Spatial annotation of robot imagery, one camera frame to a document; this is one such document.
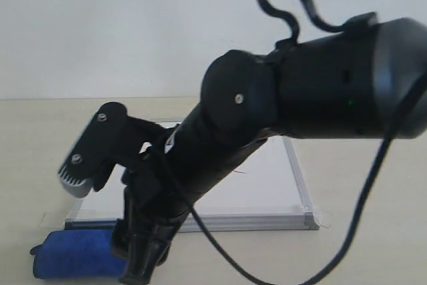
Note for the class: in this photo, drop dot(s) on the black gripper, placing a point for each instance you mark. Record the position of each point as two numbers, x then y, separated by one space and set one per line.
152 209

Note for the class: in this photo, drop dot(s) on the blue microfibre cloth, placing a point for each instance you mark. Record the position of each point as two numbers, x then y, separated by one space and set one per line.
67 254

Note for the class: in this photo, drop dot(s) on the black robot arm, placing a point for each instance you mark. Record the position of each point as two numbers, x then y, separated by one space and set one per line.
368 83

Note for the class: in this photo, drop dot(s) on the clear tape front left corner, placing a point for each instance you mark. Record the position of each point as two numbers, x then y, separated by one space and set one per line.
57 220

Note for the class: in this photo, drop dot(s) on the clear tape corner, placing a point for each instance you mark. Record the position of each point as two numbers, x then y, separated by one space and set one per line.
316 218
57 220

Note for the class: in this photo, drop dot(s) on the clear tape front right corner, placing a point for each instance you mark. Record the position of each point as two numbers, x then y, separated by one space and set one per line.
316 218

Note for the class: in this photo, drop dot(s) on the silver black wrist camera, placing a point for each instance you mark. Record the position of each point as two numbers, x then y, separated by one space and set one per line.
111 137

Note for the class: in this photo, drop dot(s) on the white board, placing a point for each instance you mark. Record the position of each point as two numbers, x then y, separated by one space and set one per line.
267 192

